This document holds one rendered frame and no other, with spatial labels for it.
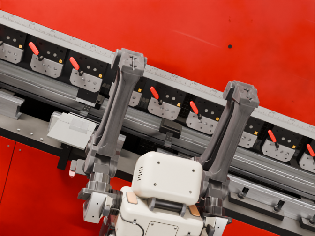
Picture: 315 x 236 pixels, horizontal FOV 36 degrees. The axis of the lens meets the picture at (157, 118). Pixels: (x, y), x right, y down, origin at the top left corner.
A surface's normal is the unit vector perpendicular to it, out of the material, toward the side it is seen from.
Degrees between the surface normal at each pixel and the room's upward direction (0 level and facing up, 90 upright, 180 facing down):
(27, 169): 90
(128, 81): 80
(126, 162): 0
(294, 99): 90
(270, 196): 90
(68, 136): 0
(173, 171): 48
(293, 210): 90
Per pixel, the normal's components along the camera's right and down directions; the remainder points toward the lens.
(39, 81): 0.33, -0.84
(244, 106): 0.18, 0.33
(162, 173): 0.32, -0.22
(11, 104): -0.10, 0.41
